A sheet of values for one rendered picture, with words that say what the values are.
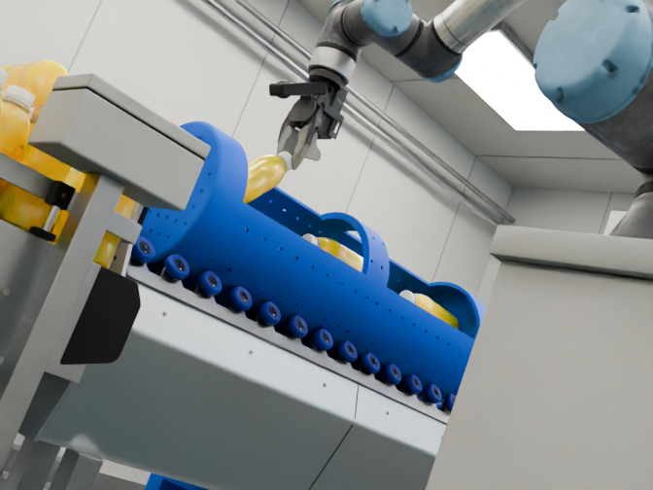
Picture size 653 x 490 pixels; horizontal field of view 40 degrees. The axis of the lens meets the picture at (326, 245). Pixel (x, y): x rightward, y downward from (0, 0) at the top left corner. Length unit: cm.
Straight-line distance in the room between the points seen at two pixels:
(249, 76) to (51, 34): 136
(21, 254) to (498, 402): 64
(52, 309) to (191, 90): 444
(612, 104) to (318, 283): 79
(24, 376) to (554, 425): 64
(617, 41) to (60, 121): 66
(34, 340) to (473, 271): 660
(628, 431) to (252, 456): 90
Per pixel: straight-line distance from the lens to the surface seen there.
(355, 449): 184
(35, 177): 126
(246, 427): 165
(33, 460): 163
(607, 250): 102
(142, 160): 119
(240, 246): 154
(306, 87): 178
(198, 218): 149
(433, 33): 178
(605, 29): 105
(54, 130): 116
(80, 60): 519
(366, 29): 175
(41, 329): 118
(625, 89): 103
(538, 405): 101
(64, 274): 118
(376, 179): 662
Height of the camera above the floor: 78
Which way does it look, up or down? 12 degrees up
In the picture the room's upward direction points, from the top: 21 degrees clockwise
